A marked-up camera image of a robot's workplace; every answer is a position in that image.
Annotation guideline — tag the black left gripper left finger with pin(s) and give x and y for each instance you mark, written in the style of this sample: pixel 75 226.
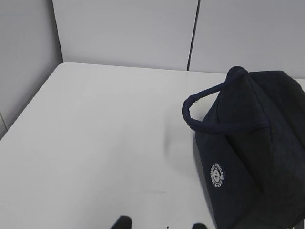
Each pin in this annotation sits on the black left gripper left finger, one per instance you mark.
pixel 123 222

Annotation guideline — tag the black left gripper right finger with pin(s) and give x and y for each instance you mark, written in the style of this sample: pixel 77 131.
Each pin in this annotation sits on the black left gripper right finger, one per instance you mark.
pixel 199 226

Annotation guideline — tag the dark blue zip bag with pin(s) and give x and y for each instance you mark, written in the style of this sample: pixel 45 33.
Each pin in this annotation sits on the dark blue zip bag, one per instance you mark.
pixel 250 134

